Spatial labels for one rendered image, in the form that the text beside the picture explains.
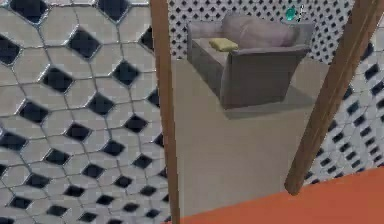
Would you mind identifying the grey sofa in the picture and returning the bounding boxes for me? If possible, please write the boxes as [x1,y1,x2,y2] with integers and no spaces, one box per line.
[186,20,316,110]

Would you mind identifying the grey sofa cushion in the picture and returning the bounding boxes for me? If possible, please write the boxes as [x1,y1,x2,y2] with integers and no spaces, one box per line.
[221,13,296,50]

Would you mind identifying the yellow cushion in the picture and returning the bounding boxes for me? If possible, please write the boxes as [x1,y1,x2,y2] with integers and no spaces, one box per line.
[208,37,240,53]

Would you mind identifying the teal round object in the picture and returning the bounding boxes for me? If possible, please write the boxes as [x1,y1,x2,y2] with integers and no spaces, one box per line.
[285,6,298,22]

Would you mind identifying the brown wooden door frame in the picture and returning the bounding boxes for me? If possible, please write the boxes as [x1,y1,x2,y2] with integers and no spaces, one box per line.
[149,0,384,224]

